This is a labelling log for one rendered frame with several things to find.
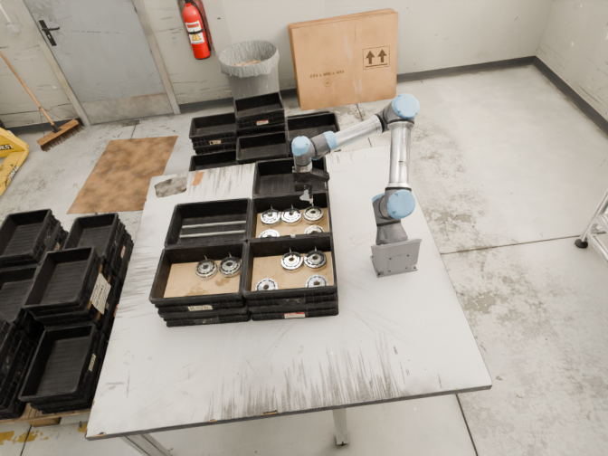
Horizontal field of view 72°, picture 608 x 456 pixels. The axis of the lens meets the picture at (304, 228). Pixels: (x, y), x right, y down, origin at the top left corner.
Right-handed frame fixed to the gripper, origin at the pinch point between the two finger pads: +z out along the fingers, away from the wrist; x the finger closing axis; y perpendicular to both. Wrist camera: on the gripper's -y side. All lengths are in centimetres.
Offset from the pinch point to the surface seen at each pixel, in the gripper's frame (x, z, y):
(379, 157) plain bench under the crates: -59, 38, -43
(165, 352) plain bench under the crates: 63, 22, 70
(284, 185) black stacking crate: -27.4, 21.1, 15.3
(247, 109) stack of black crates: -164, 73, 52
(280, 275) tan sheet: 34.2, 12.7, 17.4
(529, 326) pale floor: 36, 96, -122
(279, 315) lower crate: 50, 20, 19
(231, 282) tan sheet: 36, 13, 40
